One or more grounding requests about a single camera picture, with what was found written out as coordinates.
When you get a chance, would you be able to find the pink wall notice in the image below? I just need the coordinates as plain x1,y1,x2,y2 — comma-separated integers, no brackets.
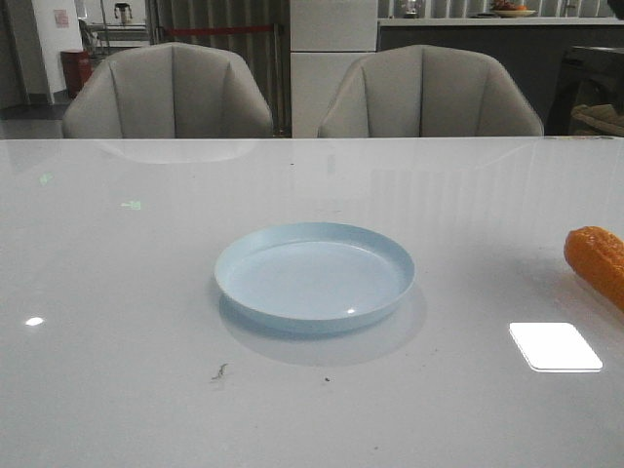
53,9,70,29

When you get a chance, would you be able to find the light blue round plate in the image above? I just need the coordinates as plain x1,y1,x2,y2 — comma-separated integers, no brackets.
214,222,415,334

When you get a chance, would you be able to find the beige upholstered chair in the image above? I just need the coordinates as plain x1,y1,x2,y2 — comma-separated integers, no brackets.
61,42,273,139
318,45,543,137

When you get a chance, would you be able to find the fruit bowl on counter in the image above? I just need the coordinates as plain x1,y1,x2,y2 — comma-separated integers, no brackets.
490,0,535,19

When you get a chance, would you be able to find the orange toy corn cob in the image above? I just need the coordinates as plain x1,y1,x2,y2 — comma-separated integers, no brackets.
564,226,623,311

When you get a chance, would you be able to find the left beige upholstered chair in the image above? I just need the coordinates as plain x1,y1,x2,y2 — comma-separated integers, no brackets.
61,42,273,139

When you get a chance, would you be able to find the red trash bin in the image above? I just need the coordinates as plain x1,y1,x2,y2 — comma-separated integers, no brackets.
60,50,92,98

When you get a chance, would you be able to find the right beige upholstered chair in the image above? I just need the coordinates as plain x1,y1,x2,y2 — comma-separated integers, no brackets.
318,45,543,137

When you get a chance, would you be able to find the red barrier belt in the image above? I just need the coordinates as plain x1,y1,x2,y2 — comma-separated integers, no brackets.
162,24,274,37

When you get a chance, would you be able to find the white cabinet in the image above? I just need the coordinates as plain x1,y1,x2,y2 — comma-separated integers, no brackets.
290,1,378,138

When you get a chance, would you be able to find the grey counter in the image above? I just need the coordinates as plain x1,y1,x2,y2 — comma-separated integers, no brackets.
377,18,623,134

